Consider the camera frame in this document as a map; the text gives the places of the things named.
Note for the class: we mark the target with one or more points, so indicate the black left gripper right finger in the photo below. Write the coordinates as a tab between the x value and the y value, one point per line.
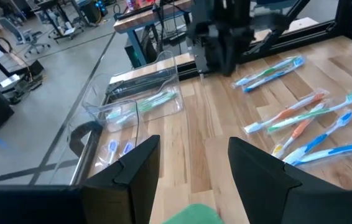
272	199

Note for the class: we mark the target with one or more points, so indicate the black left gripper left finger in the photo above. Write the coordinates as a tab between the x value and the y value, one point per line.
117	199

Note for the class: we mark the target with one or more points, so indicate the green toothbrush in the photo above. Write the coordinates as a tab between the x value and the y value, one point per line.
157	99
159	104
267	71
313	113

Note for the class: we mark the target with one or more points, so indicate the blue toothbrush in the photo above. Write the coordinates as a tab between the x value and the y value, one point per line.
337	150
275	76
317	140

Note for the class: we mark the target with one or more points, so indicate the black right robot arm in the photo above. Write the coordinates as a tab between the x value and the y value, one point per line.
222	31

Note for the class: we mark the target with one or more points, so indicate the clear plastic bin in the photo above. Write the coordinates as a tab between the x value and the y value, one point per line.
137	124
163	77

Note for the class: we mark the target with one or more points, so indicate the green cloth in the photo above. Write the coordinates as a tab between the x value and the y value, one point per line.
194	216

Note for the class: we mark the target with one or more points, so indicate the wooden top workbench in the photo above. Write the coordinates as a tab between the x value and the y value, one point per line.
151	18

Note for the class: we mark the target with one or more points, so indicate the grey office chair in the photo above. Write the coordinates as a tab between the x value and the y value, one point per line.
26	35

